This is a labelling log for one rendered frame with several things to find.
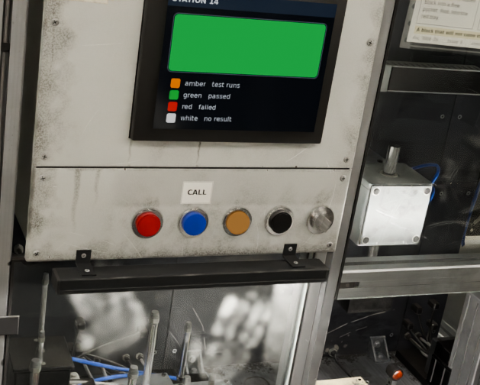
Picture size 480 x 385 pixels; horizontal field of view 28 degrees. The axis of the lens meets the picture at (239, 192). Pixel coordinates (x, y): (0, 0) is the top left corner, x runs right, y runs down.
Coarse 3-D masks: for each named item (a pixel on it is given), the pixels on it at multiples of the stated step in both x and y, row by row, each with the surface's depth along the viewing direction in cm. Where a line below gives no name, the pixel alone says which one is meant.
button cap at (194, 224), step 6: (186, 216) 119; (192, 216) 119; (198, 216) 119; (186, 222) 119; (192, 222) 119; (198, 222) 120; (204, 222) 120; (186, 228) 119; (192, 228) 120; (198, 228) 120; (204, 228) 120; (192, 234) 120; (198, 234) 120
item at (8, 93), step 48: (0, 0) 102; (0, 48) 104; (0, 96) 106; (0, 144) 109; (0, 192) 111; (0, 240) 113; (0, 288) 115; (0, 336) 118; (0, 384) 120; (432, 384) 187
